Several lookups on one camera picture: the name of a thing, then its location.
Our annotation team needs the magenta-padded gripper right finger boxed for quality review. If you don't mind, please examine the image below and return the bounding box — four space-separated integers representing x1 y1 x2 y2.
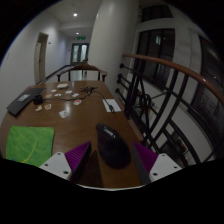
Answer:
131 142 183 186

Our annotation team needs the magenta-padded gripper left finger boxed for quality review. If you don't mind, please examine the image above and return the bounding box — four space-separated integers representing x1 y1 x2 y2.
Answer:
39 141 93 185

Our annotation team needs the black vertical computer mouse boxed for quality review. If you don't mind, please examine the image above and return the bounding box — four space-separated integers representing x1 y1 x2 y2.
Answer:
95 123 133 170

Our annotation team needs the green mouse pad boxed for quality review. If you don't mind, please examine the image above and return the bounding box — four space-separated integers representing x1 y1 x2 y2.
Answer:
5 125 55 168

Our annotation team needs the small black box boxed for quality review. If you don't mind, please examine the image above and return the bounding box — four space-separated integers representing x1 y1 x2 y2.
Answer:
32 94 44 106

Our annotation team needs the black closed laptop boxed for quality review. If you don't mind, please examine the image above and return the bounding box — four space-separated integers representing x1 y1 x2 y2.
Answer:
5 87 47 117

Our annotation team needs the white notepad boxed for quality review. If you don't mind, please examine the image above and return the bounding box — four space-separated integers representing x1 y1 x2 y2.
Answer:
102 98 122 113

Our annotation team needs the large dark window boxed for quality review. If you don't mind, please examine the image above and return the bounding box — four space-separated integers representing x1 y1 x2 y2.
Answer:
191 36 224 141

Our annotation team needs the wooden armchair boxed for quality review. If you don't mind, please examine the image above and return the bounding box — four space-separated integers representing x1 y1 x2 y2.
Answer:
56 62 108 83

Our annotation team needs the black railing with wooden handrail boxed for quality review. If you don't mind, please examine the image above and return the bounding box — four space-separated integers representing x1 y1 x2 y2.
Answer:
114 53 224 168

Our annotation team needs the pale side door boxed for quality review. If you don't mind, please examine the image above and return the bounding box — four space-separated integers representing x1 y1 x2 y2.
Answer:
34 32 50 84

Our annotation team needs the tall dark window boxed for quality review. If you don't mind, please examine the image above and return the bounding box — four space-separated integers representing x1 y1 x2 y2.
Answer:
134 28 176 91

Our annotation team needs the glass double door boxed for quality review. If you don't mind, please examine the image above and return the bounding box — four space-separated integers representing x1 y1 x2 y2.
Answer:
70 42 90 65

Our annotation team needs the small dark transom window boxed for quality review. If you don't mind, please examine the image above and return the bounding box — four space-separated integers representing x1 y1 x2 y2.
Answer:
141 3 174 23

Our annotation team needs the black cable adapter bundle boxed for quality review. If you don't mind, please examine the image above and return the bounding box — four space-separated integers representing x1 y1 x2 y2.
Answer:
79 85 99 94

